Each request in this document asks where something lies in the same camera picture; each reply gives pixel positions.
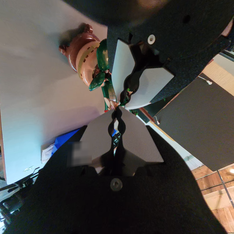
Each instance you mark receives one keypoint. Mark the white desk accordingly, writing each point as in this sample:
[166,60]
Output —
[36,91]

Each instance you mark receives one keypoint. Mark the round desk sticker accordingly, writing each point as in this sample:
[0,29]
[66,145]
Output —
[28,168]

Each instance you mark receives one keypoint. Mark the white paper bag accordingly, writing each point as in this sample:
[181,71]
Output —
[46,153]

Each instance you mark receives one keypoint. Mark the dark toy set box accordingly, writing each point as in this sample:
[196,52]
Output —
[151,111]

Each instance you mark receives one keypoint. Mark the blue box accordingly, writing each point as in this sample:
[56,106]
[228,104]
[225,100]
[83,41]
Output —
[64,139]

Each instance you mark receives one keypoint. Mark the thin metal pole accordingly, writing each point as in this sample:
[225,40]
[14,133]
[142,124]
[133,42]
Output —
[224,184]

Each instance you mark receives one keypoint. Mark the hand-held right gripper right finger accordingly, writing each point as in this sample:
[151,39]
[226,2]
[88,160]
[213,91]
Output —
[139,142]

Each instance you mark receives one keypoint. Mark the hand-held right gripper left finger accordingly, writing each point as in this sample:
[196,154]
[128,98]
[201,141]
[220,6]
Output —
[98,131]

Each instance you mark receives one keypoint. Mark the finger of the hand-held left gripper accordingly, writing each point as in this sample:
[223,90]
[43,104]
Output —
[153,82]
[122,64]

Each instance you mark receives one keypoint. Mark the dark metal frame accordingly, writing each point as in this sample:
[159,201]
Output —
[12,203]

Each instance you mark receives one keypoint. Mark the toy brick potted plant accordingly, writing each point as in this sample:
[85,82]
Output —
[82,54]

